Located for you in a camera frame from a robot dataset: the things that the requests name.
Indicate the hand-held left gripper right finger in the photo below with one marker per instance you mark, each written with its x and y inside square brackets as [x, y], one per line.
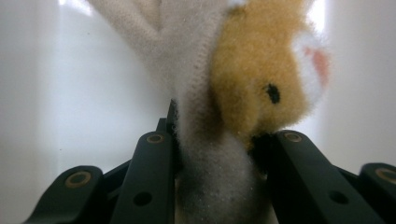
[311, 180]

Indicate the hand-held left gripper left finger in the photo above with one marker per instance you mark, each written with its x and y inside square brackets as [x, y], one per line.
[146, 174]

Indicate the white plastic bin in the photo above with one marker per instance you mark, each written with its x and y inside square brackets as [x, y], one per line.
[93, 93]

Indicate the beige fleece glove tan patch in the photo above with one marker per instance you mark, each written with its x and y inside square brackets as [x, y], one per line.
[218, 77]

